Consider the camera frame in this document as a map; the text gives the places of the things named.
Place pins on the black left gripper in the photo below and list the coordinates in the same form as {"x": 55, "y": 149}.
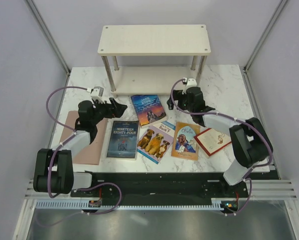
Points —
{"x": 114, "y": 110}

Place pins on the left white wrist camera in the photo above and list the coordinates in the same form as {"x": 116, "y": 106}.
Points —
{"x": 96, "y": 95}

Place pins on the dog picture book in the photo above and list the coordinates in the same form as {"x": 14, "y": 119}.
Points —
{"x": 156, "y": 141}

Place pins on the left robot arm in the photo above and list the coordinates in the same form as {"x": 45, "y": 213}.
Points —
{"x": 54, "y": 172}

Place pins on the white slotted cable duct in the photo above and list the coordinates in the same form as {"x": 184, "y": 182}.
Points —
{"x": 216, "y": 205}

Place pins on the Nineteen Eighty-Four book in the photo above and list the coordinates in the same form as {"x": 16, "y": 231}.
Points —
{"x": 123, "y": 140}

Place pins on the Jane Eyre book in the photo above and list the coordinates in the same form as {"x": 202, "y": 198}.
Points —
{"x": 149, "y": 109}

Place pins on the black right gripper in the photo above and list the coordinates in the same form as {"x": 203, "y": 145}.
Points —
{"x": 178, "y": 95}

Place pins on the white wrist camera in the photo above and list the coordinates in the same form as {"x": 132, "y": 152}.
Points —
{"x": 189, "y": 82}
{"x": 96, "y": 95}

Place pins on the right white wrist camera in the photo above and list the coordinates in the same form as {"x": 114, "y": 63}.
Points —
{"x": 189, "y": 82}

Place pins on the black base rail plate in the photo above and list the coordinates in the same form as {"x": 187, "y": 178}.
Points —
{"x": 161, "y": 189}

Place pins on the pink file folder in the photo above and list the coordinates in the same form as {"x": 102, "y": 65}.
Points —
{"x": 91, "y": 154}

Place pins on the Othello book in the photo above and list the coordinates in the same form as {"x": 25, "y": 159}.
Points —
{"x": 184, "y": 144}

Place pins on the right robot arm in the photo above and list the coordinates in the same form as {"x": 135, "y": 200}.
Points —
{"x": 249, "y": 140}

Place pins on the white two-tier wooden shelf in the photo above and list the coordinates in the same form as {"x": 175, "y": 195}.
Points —
{"x": 174, "y": 40}

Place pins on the red cream cover book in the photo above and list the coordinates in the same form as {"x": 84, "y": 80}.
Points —
{"x": 212, "y": 141}

